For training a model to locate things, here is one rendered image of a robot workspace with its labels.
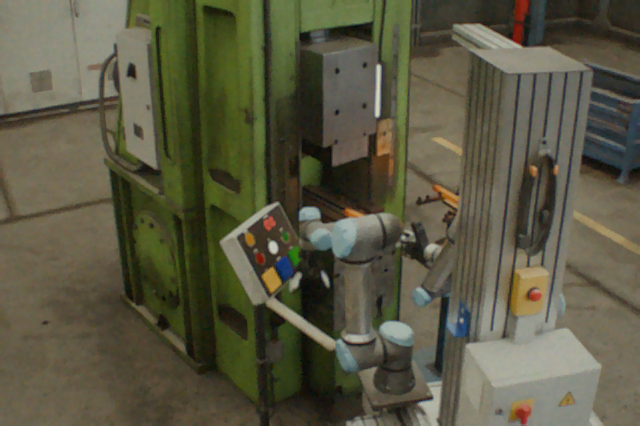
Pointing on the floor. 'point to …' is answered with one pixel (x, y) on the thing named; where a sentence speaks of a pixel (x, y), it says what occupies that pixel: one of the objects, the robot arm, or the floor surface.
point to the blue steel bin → (613, 119)
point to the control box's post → (261, 363)
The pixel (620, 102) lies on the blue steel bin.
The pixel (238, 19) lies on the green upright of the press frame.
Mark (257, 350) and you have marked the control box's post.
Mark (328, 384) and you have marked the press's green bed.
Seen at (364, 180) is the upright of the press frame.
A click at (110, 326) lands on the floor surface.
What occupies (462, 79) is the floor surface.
